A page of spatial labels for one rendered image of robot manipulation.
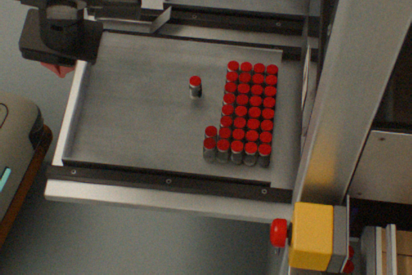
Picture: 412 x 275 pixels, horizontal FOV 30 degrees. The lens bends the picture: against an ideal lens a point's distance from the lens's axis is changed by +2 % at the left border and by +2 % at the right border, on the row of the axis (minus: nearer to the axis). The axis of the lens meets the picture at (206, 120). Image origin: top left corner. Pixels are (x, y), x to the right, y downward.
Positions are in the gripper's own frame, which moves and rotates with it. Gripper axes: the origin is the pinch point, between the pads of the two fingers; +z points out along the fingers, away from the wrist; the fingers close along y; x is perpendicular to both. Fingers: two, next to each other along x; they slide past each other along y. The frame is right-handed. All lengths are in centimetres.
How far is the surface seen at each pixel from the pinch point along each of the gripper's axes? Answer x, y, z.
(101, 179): -7.9, 7.8, 17.4
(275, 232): -18.6, 33.5, 1.7
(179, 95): 10.5, 18.2, 17.5
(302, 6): 33, 38, 14
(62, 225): 19, -5, 110
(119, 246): 14, 12, 108
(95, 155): -2.9, 5.9, 19.4
